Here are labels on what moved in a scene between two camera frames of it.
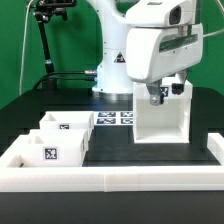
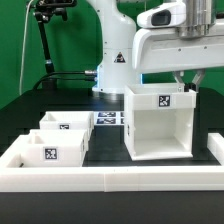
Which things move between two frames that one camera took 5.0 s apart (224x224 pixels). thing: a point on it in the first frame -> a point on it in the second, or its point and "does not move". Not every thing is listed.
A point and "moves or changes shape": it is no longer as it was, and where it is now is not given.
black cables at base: (41, 82) does not move
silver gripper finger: (178, 88) -> (196, 80)
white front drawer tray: (55, 148) does not move
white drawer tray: (69, 120) does not move
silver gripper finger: (156, 93) -> (178, 76)
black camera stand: (42, 13) does not move
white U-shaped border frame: (154, 178) does not move
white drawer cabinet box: (168, 123) moves or changes shape
